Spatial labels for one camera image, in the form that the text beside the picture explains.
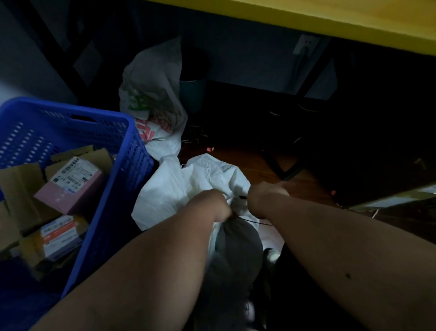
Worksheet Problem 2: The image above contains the person's left hand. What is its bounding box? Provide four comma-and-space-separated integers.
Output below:
189, 188, 233, 223

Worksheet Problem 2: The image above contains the person's right hand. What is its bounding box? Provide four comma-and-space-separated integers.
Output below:
247, 182, 290, 220

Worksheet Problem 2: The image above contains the person's right forearm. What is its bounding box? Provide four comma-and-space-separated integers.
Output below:
262, 194, 436, 331

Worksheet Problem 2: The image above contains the person's left forearm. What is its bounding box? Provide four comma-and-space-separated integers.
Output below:
30, 201, 225, 331

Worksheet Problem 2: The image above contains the grey cloth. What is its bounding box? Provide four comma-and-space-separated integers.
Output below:
194, 218, 264, 331

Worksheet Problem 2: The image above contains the dark round bin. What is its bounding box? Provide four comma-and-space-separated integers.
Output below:
178, 48, 208, 115

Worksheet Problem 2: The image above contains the blue plastic basket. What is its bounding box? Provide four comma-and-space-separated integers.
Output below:
0, 97, 155, 331

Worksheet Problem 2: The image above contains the printed white plastic bag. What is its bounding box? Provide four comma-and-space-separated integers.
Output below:
119, 37, 188, 161

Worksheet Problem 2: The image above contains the black table leg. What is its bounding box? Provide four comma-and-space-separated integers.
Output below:
262, 38, 332, 181

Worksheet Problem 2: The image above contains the brown cardboard box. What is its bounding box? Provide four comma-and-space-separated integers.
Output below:
45, 145, 114, 181

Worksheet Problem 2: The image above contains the pink box with label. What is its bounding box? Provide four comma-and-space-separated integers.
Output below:
33, 156, 106, 215

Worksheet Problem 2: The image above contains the box with orange label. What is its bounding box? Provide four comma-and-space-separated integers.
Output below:
20, 215, 90, 263

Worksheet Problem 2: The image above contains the folded brown cardboard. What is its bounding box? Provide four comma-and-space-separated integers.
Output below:
0, 163, 62, 253

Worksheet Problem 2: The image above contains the yellow table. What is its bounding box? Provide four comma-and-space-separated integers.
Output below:
145, 0, 436, 57

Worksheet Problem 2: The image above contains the white wall socket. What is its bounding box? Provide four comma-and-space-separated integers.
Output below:
293, 34, 321, 56

